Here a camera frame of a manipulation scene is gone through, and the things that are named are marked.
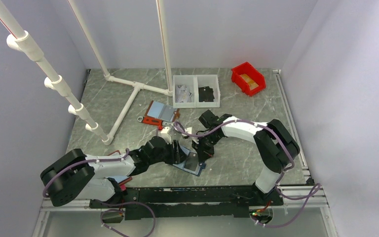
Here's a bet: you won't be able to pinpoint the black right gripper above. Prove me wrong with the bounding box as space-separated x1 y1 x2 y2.
191 132 222 164

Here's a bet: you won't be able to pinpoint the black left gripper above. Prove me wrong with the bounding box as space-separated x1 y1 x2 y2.
149 139 189 165

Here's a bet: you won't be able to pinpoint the navy blue card holder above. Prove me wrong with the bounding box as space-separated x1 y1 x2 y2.
173 146 206 176

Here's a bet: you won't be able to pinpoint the grey card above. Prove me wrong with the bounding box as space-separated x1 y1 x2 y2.
184 152 198 173

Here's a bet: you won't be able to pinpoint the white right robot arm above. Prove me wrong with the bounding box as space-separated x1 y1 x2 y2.
192 110 301 205

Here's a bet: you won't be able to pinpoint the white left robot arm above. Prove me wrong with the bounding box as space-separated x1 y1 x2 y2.
40 136 190 207

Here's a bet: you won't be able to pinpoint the red open card holder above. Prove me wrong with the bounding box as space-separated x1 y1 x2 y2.
108 150 133 186

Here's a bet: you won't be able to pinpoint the white bin with black cards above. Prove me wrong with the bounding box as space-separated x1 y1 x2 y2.
196 75 221 108

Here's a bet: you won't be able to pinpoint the gold cards in bin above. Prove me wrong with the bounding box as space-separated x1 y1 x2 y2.
241 74 259 90

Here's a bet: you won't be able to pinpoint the red plastic bin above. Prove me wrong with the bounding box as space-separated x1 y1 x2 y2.
231 62 266 97

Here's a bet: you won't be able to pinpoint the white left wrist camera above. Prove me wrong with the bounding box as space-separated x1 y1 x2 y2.
156 126 172 144

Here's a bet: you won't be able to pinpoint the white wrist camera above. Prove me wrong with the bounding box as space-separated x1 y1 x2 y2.
182 127 193 139
156 126 172 144

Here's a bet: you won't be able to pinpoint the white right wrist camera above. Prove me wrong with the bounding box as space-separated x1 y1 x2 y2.
182 127 193 139

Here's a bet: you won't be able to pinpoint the orange handled adjustable wrench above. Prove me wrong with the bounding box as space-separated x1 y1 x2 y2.
137 117 175 131

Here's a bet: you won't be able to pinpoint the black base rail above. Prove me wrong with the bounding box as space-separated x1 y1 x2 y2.
89 185 284 220

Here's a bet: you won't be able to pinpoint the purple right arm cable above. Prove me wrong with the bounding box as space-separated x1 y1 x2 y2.
173 118 323 229

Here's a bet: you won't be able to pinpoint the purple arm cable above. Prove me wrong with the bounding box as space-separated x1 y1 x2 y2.
173 118 323 229
42 148 157 237

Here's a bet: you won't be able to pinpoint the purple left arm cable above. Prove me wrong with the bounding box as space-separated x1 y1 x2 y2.
42 148 157 237

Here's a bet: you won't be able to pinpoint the white pvc pipe frame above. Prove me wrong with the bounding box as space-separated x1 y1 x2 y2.
0 0 177 146

